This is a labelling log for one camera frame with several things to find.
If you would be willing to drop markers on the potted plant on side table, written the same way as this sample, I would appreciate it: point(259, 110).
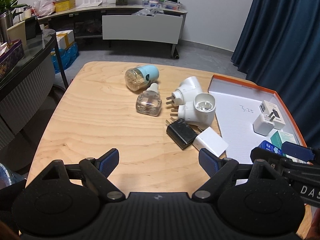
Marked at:
point(11, 6)

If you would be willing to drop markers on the clear liquid refill bottle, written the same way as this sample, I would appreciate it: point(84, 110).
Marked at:
point(149, 101)

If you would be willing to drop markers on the white yellow cardboard box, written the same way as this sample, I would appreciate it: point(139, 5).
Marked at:
point(65, 39)

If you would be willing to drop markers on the light blue toothpick jar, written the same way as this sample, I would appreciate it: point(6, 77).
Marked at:
point(141, 77)

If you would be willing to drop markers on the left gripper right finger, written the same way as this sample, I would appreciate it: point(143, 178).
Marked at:
point(220, 171)

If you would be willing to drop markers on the yellow box on console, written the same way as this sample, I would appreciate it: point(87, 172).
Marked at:
point(64, 5)

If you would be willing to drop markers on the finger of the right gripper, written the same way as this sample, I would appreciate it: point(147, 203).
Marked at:
point(297, 151)
point(259, 153)

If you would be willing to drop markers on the white cube USB charger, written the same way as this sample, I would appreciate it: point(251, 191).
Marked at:
point(211, 141)

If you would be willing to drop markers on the purple patterned box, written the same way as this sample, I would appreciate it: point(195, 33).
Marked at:
point(12, 55)

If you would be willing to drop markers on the black USB charger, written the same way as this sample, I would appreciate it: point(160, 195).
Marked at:
point(182, 133)

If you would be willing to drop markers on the white TV console cabinet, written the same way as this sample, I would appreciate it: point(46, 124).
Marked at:
point(115, 22)

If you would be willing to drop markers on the white plug adapter rear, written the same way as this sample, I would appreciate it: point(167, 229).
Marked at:
point(188, 89)

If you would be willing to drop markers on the dark blue curtain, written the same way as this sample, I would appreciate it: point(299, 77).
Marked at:
point(279, 49)

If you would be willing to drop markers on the small white plug charger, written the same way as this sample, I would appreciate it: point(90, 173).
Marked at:
point(264, 124)

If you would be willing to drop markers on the dark glass side table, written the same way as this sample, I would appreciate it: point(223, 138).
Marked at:
point(25, 88)

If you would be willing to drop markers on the white plastic bag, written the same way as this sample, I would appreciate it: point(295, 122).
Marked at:
point(44, 7)

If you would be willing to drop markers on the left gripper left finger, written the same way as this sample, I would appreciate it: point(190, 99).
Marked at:
point(95, 175)

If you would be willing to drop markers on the white plug adapter front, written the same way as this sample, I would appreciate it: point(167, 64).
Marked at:
point(200, 112)

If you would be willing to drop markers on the white UGREEN adapter box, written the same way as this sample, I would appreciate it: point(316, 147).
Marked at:
point(272, 110)

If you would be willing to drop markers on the blue floss pick box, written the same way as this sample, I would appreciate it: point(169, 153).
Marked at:
point(265, 145)

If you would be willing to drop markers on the blue plastic bag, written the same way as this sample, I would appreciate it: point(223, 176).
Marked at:
point(68, 56)

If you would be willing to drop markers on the white plug adapter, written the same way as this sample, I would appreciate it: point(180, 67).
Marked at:
point(188, 89)
point(200, 112)

